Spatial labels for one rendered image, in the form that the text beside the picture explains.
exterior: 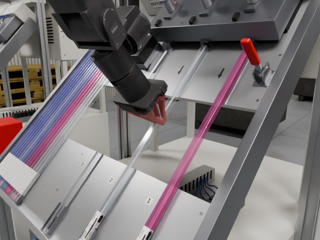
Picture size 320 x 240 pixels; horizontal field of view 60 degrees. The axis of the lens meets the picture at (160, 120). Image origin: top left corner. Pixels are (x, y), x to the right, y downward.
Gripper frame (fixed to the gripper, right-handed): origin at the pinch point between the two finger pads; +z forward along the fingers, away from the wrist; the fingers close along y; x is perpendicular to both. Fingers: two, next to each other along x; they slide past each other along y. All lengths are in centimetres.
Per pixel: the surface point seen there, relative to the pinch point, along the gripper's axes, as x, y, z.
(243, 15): -23.8, -10.2, -6.6
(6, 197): 30.6, 28.6, -0.7
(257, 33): -22.0, -13.3, -3.7
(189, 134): -32, 47, 68
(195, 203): 12.5, -16.2, 1.0
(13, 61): -81, 425, 78
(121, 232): 22.1, -6.0, 1.4
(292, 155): -121, 49, 232
